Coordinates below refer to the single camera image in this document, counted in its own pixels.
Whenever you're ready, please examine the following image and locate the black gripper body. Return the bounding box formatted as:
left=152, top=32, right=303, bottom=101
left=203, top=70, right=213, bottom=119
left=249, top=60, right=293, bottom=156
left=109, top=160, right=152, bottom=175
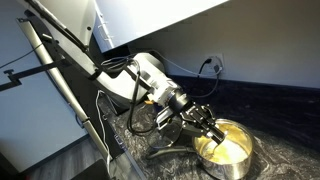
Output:
left=168, top=89, right=204, bottom=123

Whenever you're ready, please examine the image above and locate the silver fork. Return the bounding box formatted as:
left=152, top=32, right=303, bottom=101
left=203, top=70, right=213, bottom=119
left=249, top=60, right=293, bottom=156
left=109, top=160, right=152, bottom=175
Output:
left=207, top=130, right=230, bottom=158

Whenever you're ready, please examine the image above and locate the glass pot lid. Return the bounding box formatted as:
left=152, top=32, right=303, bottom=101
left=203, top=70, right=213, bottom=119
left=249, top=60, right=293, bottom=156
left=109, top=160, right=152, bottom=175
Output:
left=147, top=119, right=184, bottom=150

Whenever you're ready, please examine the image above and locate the black stand column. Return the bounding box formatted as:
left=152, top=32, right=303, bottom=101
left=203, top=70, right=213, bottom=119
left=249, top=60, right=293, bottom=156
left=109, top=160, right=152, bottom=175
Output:
left=24, top=9, right=126, bottom=159

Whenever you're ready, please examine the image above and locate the dark looping cable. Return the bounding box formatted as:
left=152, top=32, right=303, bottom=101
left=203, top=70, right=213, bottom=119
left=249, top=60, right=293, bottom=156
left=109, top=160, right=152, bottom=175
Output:
left=186, top=64, right=222, bottom=99

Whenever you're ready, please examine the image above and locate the light grey cable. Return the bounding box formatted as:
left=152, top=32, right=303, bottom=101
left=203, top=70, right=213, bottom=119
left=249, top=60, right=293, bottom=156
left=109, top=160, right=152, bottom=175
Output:
left=153, top=49, right=224, bottom=78

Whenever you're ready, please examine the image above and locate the black plug cable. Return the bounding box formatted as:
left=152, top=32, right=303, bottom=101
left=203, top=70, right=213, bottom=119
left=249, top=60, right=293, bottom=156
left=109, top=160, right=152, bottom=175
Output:
left=197, top=57, right=214, bottom=79

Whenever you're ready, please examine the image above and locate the steel pot with black handle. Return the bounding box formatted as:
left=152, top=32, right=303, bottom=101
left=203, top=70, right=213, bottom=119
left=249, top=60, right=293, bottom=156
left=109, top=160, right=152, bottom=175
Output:
left=145, top=118, right=256, bottom=180

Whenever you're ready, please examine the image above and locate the white wall outlet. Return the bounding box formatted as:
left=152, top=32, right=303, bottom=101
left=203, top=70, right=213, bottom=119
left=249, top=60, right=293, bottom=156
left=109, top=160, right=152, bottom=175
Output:
left=203, top=53, right=226, bottom=77

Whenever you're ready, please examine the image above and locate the thin white hanging cable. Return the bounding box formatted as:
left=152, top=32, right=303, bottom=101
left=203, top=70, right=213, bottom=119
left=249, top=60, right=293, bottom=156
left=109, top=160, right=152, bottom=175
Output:
left=94, top=89, right=113, bottom=174

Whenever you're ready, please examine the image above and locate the white wall cabinet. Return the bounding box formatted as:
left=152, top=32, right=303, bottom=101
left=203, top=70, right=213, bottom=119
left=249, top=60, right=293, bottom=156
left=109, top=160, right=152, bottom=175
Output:
left=93, top=0, right=231, bottom=54

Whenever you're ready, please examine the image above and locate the thin black cable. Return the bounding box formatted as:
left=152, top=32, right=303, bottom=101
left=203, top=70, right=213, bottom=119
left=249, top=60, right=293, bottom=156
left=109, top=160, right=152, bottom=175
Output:
left=0, top=42, right=44, bottom=70

